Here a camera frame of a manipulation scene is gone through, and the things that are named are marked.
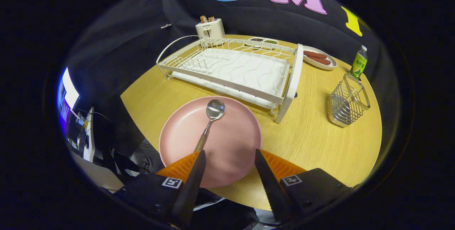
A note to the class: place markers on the white toaster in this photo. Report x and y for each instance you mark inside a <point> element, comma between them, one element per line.
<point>209,30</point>

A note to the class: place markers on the silver clip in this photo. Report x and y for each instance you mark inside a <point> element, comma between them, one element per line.
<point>165,26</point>

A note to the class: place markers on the white oval plate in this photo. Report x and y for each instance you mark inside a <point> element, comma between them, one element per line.
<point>325,66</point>

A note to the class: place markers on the black backdrop cloth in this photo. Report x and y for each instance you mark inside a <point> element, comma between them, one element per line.
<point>142,27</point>

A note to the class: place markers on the green label drink bottle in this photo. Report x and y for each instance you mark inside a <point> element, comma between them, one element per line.
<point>359,63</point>

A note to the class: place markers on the white divided seasoning dish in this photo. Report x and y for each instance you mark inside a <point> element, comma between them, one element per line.
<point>263,40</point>

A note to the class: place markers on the brown sausage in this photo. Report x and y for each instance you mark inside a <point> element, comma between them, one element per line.
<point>321,60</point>
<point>315,54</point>

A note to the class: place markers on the computer monitor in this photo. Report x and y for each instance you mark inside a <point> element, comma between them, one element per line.
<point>69,91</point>

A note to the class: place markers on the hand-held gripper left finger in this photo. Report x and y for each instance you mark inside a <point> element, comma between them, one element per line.
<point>190,194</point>

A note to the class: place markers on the pink plate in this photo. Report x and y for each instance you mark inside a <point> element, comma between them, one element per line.
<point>231,144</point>

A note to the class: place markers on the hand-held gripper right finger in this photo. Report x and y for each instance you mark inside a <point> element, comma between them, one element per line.
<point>272,191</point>

